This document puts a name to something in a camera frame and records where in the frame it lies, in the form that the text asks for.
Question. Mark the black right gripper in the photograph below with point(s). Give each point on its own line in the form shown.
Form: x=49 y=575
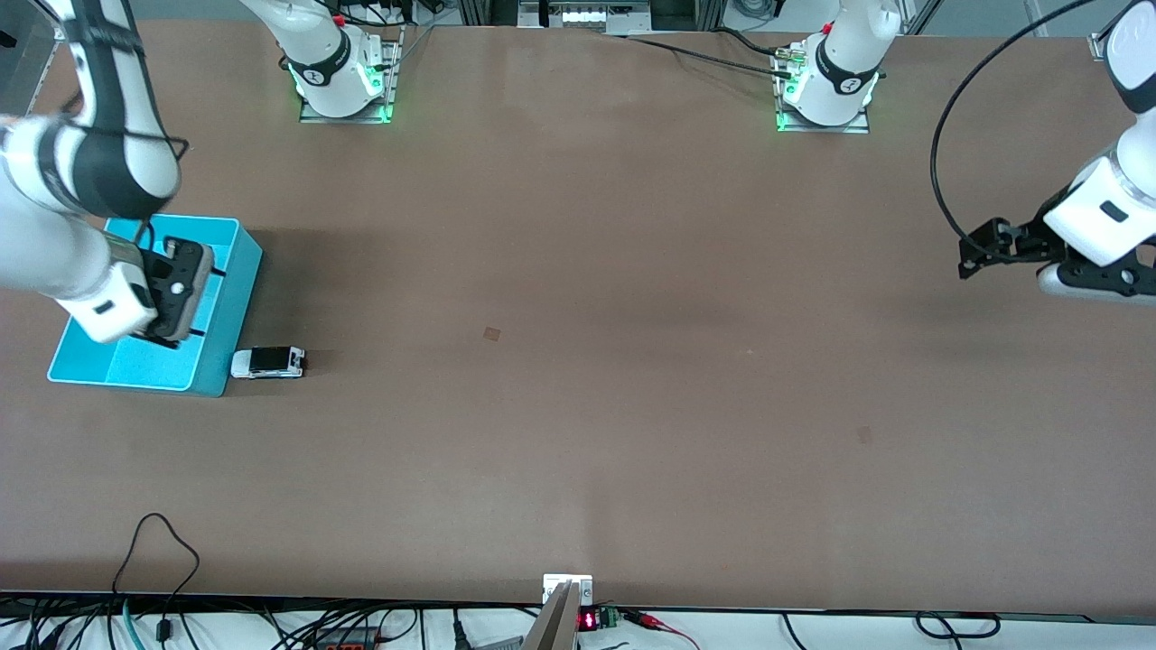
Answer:
x=162 y=342

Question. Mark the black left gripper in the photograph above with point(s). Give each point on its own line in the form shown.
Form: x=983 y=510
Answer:
x=1030 y=237

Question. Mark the white jeep toy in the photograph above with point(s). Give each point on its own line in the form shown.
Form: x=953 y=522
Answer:
x=266 y=362

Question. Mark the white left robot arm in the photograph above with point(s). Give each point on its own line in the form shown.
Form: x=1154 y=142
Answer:
x=840 y=63

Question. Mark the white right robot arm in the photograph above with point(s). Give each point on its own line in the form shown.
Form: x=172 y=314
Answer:
x=36 y=244

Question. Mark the turquoise plastic bin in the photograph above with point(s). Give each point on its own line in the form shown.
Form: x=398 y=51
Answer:
x=217 y=361

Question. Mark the red LED display module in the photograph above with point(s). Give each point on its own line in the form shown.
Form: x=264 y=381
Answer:
x=591 y=620

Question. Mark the aluminium frame with lit device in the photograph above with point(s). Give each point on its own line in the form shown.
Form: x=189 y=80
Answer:
x=582 y=16

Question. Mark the white camera bracket plate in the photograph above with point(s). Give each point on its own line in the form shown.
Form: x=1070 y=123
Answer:
x=553 y=582

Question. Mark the grey camera pole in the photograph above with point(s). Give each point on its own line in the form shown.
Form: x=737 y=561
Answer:
x=555 y=627

